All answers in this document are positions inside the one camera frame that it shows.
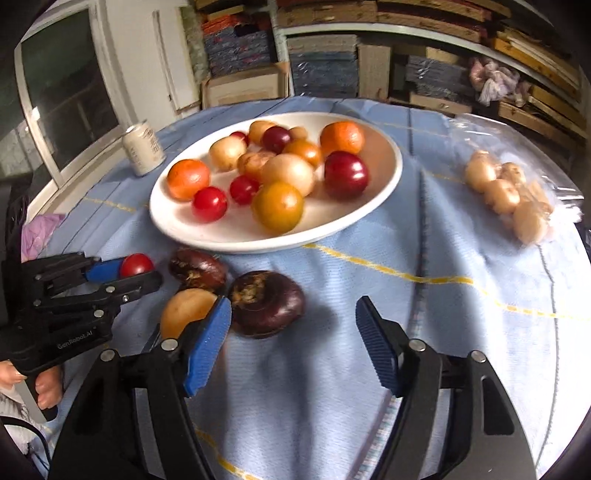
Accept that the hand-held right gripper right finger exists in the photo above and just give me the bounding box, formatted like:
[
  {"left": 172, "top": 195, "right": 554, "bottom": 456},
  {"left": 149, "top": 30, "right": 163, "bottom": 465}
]
[{"left": 355, "top": 295, "right": 536, "bottom": 480}]

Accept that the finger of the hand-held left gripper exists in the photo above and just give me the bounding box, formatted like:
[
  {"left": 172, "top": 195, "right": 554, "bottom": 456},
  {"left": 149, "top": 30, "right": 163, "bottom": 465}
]
[
  {"left": 2, "top": 251, "right": 124, "bottom": 296},
  {"left": 34, "top": 270, "right": 163, "bottom": 322}
]

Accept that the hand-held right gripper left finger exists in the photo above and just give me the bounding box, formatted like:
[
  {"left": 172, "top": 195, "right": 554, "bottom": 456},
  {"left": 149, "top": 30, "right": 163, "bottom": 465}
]
[{"left": 54, "top": 295, "right": 232, "bottom": 480}]

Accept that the dark purple mangosteen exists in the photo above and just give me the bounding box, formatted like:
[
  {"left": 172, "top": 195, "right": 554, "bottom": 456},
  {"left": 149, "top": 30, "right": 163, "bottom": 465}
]
[
  {"left": 228, "top": 270, "right": 306, "bottom": 340},
  {"left": 168, "top": 248, "right": 228, "bottom": 292}
]

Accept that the white plate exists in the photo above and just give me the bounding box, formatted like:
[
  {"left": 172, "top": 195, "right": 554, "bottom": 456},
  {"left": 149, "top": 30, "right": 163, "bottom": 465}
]
[{"left": 149, "top": 112, "right": 403, "bottom": 254}]

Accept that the deep orange tangerine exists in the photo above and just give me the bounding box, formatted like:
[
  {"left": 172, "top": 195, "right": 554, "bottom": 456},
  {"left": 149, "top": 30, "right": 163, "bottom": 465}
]
[
  {"left": 320, "top": 121, "right": 365, "bottom": 157},
  {"left": 166, "top": 159, "right": 212, "bottom": 201}
]

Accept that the speckled pale yellow apple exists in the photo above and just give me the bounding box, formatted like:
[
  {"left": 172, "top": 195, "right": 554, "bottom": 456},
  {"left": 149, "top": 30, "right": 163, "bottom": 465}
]
[{"left": 237, "top": 150, "right": 277, "bottom": 182}]

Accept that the large dark red plum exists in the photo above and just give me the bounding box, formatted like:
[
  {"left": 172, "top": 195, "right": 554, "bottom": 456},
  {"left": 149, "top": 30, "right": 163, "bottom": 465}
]
[
  {"left": 324, "top": 151, "right": 370, "bottom": 200},
  {"left": 261, "top": 126, "right": 293, "bottom": 155}
]

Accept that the person's left forearm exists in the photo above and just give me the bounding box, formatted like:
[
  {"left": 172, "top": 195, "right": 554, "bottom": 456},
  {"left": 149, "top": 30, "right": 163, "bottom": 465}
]
[{"left": 0, "top": 383, "right": 47, "bottom": 457}]

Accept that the person's left hand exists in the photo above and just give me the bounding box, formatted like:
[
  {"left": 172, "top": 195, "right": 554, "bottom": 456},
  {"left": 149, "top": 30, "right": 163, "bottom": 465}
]
[{"left": 0, "top": 360, "right": 62, "bottom": 411}]

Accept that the pink quilt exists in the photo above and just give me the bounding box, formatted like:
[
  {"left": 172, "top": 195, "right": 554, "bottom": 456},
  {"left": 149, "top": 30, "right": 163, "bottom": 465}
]
[{"left": 23, "top": 213, "right": 68, "bottom": 252}]

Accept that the white drink can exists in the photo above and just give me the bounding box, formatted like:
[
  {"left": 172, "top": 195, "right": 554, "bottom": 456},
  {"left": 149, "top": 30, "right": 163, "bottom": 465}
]
[{"left": 122, "top": 121, "right": 167, "bottom": 177}]

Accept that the blue striped tablecloth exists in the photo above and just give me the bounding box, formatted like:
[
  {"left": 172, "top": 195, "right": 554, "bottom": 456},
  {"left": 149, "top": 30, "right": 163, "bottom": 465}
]
[{"left": 28, "top": 95, "right": 587, "bottom": 480}]

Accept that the white-framed dark window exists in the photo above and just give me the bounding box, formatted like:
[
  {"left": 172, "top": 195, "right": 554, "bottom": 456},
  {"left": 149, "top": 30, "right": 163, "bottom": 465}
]
[{"left": 14, "top": 0, "right": 134, "bottom": 185}]

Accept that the pile of beige longans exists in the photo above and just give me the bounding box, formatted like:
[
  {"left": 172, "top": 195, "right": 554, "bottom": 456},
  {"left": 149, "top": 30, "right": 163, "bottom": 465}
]
[{"left": 464, "top": 150, "right": 555, "bottom": 245}]

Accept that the white leaning board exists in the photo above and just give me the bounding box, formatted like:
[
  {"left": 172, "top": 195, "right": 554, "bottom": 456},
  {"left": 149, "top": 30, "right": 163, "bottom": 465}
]
[{"left": 152, "top": 7, "right": 204, "bottom": 116}]

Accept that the green marbled board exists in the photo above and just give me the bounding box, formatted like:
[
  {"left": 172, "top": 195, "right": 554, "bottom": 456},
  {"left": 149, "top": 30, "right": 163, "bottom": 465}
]
[{"left": 180, "top": 4, "right": 208, "bottom": 81}]

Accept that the pink plastic bag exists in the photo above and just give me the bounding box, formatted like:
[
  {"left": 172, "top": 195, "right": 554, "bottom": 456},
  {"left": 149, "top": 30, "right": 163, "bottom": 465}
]
[{"left": 468, "top": 56, "right": 532, "bottom": 104}]

